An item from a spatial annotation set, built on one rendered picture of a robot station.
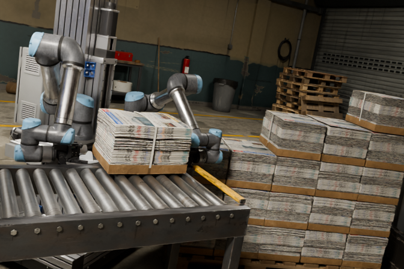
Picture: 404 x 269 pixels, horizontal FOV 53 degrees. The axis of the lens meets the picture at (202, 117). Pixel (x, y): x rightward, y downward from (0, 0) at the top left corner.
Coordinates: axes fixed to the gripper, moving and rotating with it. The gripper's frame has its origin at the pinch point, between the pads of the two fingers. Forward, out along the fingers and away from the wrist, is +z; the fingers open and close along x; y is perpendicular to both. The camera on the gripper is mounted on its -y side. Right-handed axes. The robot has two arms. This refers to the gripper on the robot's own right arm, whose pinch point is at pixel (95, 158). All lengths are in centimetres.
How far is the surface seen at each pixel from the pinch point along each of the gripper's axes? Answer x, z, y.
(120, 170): -23.0, 4.9, 2.2
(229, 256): -62, 42, -21
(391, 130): -26, 176, 29
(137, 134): -23.2, 10.5, 18.9
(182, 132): -23.2, 31.8, 20.4
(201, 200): -51, 30, -1
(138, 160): -22.5, 12.7, 6.7
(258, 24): 665, 557, 141
